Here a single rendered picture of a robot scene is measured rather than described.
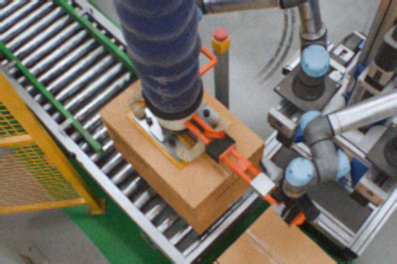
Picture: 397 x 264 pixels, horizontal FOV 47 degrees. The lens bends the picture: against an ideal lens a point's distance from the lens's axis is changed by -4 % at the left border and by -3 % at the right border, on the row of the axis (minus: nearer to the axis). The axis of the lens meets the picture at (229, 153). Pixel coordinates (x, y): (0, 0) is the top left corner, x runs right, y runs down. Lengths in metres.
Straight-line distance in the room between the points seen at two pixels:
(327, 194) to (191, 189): 1.17
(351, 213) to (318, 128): 1.42
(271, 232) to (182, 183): 0.67
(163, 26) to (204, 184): 0.77
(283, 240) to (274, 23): 1.87
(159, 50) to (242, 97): 1.96
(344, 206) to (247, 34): 1.52
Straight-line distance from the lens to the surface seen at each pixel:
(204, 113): 1.93
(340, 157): 1.43
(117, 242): 2.97
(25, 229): 3.18
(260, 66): 3.43
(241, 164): 1.73
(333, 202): 2.82
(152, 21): 1.28
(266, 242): 2.35
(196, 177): 1.86
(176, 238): 2.35
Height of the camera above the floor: 2.82
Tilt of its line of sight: 66 degrees down
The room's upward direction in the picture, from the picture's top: straight up
